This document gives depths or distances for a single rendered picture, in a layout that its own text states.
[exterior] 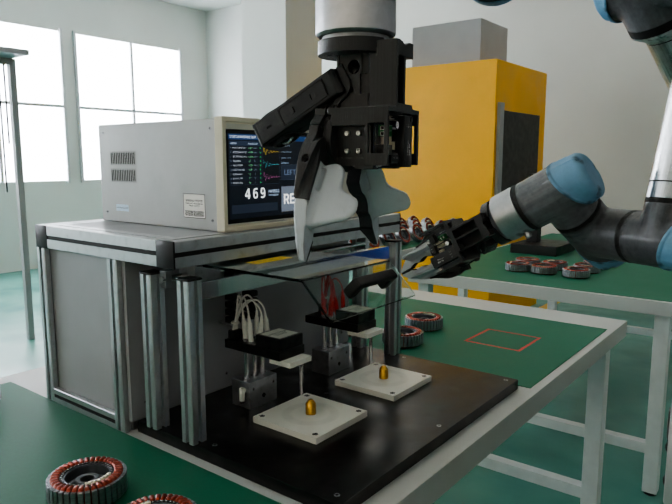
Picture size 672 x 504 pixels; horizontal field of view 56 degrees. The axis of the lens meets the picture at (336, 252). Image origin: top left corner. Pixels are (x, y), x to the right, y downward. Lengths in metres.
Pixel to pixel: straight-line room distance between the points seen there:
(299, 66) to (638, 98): 3.02
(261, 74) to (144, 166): 4.11
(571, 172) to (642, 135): 5.38
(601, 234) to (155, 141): 0.82
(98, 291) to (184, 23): 8.22
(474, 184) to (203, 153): 3.74
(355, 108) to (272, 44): 4.76
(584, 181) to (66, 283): 0.97
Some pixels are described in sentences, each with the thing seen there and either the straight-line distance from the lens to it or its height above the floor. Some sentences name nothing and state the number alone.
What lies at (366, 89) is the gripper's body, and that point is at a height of 1.31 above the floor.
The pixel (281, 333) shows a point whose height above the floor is 0.92.
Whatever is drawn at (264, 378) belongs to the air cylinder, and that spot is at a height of 0.82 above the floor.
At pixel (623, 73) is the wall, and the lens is 6.40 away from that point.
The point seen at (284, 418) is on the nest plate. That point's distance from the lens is 1.18.
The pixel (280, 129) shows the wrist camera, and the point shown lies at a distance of 0.63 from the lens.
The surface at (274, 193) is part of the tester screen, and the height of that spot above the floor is 1.18.
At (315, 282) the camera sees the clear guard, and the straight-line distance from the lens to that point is 0.97.
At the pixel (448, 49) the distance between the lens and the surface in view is 5.24.
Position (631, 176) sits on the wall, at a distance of 6.32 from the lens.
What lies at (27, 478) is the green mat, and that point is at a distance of 1.15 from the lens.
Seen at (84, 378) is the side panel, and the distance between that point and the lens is 1.36.
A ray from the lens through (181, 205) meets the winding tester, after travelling 1.23.
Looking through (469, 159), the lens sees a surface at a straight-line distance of 4.80.
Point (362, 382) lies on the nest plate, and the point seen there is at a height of 0.78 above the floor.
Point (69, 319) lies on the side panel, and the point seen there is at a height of 0.93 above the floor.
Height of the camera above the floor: 1.24
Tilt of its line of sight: 8 degrees down
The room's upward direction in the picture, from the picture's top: straight up
